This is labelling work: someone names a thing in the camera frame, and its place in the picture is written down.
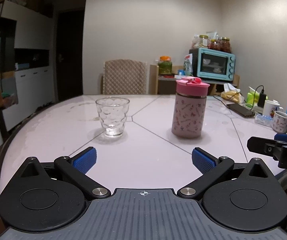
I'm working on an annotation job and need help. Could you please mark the quilted beige chair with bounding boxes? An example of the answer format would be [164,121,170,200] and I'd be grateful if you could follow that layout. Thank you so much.
[101,59,148,95]

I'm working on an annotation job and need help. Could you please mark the pink printed bottle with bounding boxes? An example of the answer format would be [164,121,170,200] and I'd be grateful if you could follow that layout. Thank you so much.
[171,92,208,139]

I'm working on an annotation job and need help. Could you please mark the red-filled glass jar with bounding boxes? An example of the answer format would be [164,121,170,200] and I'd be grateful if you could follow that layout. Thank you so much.
[209,39,221,51]
[220,37,231,54]

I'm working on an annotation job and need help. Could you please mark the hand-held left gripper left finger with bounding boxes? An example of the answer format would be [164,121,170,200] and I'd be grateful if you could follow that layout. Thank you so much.
[21,147,111,199]

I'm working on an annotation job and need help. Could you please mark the pink bottle cap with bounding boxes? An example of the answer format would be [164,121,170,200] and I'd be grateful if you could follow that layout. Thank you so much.
[175,78,210,98]

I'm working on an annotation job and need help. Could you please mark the black charger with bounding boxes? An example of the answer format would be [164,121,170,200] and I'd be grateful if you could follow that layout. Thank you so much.
[258,93,268,108]

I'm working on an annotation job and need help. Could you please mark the black smartphone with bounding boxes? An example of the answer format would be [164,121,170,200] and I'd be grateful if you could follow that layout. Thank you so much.
[228,103,255,118]

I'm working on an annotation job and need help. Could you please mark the patterned white mug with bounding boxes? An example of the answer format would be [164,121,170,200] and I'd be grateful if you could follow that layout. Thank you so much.
[272,110,287,134]

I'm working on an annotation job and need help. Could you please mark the wooden shelf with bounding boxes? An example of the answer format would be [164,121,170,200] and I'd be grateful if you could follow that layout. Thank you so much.
[149,64,240,96]

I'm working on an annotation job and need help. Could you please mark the white green package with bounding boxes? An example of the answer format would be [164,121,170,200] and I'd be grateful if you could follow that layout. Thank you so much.
[183,53,193,76]

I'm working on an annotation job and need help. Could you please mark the green tissue pack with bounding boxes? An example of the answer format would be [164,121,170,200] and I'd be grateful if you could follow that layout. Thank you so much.
[245,87,262,106]

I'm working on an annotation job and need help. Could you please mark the dimpled clear glass cup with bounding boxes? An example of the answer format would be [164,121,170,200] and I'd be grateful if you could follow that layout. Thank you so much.
[95,98,130,138]

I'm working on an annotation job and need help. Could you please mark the yellow-lid glass jar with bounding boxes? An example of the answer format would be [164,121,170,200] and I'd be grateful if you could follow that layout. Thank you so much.
[199,35,209,49]

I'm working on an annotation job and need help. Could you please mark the dark door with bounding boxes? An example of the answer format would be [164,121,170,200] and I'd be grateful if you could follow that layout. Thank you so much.
[57,9,84,103]

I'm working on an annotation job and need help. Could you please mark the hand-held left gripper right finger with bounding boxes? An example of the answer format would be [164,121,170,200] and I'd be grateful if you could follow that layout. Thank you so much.
[177,147,274,199]

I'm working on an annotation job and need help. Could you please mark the clear plastic box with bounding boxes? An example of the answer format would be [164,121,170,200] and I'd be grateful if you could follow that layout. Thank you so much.
[254,113,274,127]

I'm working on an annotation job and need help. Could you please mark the green pickle jar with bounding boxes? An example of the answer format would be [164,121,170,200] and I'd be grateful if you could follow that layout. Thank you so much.
[158,56,172,76]

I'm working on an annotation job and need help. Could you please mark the black cable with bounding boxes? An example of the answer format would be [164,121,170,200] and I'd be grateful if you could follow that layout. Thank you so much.
[212,85,265,110]

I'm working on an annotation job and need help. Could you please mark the white and black cabinet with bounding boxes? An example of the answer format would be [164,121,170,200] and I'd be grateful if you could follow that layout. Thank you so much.
[0,0,57,132]

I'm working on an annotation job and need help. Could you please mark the yellow tissue pack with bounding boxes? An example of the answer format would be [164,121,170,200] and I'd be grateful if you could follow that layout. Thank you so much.
[220,83,247,104]

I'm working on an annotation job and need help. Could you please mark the teal toaster oven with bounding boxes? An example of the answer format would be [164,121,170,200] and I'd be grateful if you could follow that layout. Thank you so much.
[189,47,236,82]

